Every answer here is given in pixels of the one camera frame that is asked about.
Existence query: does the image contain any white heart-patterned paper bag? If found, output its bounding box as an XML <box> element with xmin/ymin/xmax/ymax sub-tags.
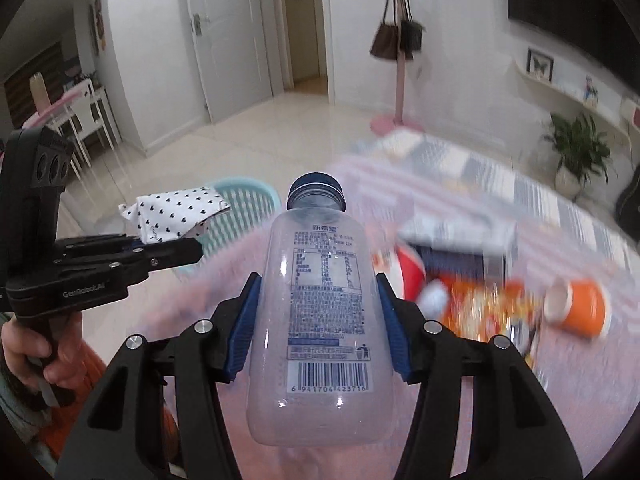
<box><xmin>118</xmin><ymin>186</ymin><xmax>231</xmax><ymax>245</ymax></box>

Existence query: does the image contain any clear bottle with blue cap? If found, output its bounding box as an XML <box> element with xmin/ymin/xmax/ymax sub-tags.
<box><xmin>247</xmin><ymin>172</ymin><xmax>394</xmax><ymax>448</ymax></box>

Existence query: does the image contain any red white paper cup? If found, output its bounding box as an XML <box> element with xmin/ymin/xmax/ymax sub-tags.
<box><xmin>372</xmin><ymin>243</ymin><xmax>426</xmax><ymax>301</ymax></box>

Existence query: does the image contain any person's left hand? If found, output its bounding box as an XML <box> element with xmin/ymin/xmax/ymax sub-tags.
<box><xmin>1</xmin><ymin>312</ymin><xmax>87</xmax><ymax>392</ymax></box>

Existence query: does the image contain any orange panda snack packet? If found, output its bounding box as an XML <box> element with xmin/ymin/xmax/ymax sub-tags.
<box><xmin>442</xmin><ymin>278</ymin><xmax>542</xmax><ymax>359</ymax></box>

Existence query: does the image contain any teal plastic laundry basket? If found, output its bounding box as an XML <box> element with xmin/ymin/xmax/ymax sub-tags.
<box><xmin>174</xmin><ymin>177</ymin><xmax>281</xmax><ymax>282</ymax></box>

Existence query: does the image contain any white blue milk carton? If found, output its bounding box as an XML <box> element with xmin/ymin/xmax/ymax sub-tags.
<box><xmin>397</xmin><ymin>214</ymin><xmax>518</xmax><ymax>285</ymax></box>

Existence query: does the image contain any white dining chair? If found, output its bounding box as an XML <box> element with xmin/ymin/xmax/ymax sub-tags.
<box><xmin>47</xmin><ymin>78</ymin><xmax>122</xmax><ymax>168</ymax></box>

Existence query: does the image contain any orange paper cup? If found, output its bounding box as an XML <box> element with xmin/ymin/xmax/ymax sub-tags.
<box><xmin>544</xmin><ymin>278</ymin><xmax>612</xmax><ymax>339</ymax></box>

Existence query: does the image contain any pink coat rack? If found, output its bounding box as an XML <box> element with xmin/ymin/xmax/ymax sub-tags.
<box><xmin>370</xmin><ymin>0</ymin><xmax>424</xmax><ymax>136</ymax></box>

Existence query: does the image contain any potted green plant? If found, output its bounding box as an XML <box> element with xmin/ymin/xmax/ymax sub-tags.
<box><xmin>542</xmin><ymin>113</ymin><xmax>611</xmax><ymax>202</ymax></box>

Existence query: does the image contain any black acoustic guitar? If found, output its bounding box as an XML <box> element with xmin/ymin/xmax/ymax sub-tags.
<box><xmin>614</xmin><ymin>165</ymin><xmax>640</xmax><ymax>244</ymax></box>

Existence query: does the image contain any white interior door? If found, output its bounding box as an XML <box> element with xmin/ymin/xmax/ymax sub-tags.
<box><xmin>188</xmin><ymin>0</ymin><xmax>272</xmax><ymax>124</ymax></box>

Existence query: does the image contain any brown handbag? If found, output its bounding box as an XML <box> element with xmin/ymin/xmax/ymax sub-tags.
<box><xmin>370</xmin><ymin>0</ymin><xmax>399</xmax><ymax>62</ymax></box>

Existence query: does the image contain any white curved lower shelf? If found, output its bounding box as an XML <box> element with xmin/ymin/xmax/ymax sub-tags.
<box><xmin>512</xmin><ymin>58</ymin><xmax>634</xmax><ymax>154</ymax></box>

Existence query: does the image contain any black handbag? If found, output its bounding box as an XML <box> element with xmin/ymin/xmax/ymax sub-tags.
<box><xmin>399</xmin><ymin>0</ymin><xmax>424</xmax><ymax>61</ymax></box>

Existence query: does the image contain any framed butterfly picture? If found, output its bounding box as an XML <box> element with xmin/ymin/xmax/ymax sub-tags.
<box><xmin>526</xmin><ymin>49</ymin><xmax>554</xmax><ymax>84</ymax></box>

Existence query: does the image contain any small colourful figurine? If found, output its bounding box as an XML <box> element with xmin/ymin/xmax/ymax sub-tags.
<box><xmin>582</xmin><ymin>75</ymin><xmax>599</xmax><ymax>110</ymax></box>

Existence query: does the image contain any wall-mounted black television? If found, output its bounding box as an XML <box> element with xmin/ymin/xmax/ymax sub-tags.
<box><xmin>509</xmin><ymin>0</ymin><xmax>639</xmax><ymax>91</ymax></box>

